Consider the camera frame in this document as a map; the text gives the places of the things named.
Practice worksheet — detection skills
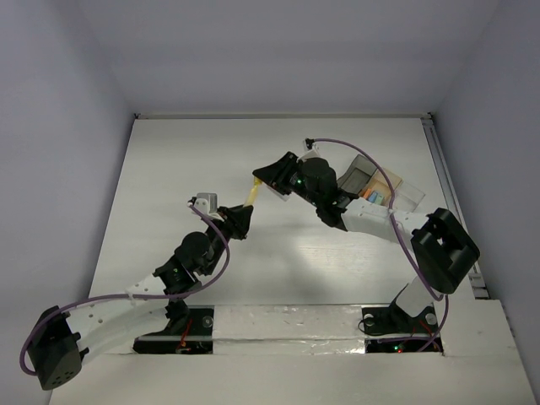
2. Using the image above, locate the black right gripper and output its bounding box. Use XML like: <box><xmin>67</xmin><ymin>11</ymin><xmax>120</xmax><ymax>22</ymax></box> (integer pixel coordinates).
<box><xmin>254</xmin><ymin>150</ymin><xmax>321</xmax><ymax>208</ymax></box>

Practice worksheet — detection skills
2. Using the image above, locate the yellow highlighter pen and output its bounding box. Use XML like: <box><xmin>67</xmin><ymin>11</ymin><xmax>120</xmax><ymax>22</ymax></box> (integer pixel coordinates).
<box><xmin>244</xmin><ymin>177</ymin><xmax>262</xmax><ymax>207</ymax></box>

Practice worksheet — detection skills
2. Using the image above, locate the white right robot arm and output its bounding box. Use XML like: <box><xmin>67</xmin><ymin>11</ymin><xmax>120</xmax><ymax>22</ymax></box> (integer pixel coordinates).
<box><xmin>253</xmin><ymin>152</ymin><xmax>480</xmax><ymax>331</ymax></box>

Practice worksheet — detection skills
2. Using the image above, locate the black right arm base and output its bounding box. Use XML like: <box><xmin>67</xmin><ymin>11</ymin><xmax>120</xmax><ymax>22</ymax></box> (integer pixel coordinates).
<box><xmin>357</xmin><ymin>304</ymin><xmax>444</xmax><ymax>354</ymax></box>

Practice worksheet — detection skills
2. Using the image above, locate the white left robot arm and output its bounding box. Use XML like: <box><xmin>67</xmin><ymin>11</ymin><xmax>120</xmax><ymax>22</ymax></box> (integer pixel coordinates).
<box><xmin>19</xmin><ymin>199</ymin><xmax>254</xmax><ymax>391</ymax></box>

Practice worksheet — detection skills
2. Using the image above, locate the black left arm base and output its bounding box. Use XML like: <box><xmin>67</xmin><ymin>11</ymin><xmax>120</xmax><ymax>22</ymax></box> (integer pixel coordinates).
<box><xmin>132</xmin><ymin>305</ymin><xmax>215</xmax><ymax>355</ymax></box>

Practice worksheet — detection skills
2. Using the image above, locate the smoky grey plastic container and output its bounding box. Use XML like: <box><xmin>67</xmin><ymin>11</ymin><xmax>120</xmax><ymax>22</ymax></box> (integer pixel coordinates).
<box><xmin>337</xmin><ymin>154</ymin><xmax>377</xmax><ymax>195</ymax></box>

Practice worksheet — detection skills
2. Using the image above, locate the clear plastic container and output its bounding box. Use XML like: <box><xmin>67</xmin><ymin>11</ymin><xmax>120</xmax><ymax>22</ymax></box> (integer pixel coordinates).
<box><xmin>392</xmin><ymin>181</ymin><xmax>425</xmax><ymax>212</ymax></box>

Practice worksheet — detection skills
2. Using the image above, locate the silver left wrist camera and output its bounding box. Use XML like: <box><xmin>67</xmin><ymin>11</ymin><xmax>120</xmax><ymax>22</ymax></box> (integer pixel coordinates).
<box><xmin>188</xmin><ymin>192</ymin><xmax>222</xmax><ymax>220</ymax></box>

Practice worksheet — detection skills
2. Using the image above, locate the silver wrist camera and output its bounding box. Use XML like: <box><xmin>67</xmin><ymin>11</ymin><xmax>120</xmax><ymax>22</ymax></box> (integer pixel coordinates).
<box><xmin>300</xmin><ymin>138</ymin><xmax>321</xmax><ymax>161</ymax></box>
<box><xmin>188</xmin><ymin>192</ymin><xmax>222</xmax><ymax>220</ymax></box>

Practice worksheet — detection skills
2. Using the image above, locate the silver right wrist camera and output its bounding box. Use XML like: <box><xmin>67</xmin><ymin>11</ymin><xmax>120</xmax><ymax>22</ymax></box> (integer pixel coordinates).
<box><xmin>300</xmin><ymin>138</ymin><xmax>321</xmax><ymax>161</ymax></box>

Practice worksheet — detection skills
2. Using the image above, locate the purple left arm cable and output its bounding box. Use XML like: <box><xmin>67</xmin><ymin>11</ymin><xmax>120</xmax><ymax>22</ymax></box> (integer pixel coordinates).
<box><xmin>19</xmin><ymin>204</ymin><xmax>231</xmax><ymax>376</ymax></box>

